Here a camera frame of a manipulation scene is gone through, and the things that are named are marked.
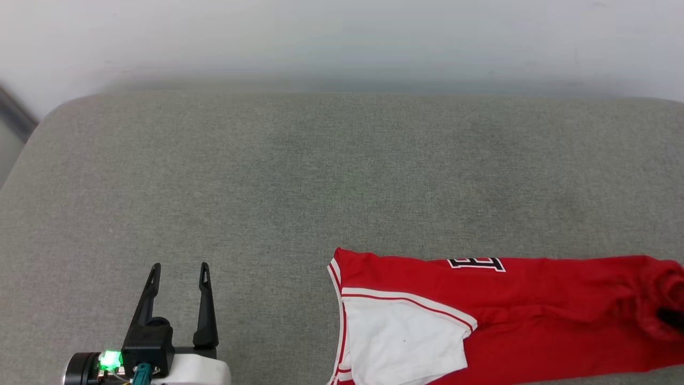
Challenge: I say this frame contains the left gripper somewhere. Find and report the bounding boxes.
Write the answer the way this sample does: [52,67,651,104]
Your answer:
[63,262,231,385]

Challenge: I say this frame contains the red and white jersey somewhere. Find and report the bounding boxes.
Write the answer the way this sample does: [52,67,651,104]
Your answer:
[326,247,684,385]

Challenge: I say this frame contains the grey fabric sofa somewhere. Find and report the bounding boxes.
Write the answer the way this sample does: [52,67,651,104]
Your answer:
[0,91,684,385]

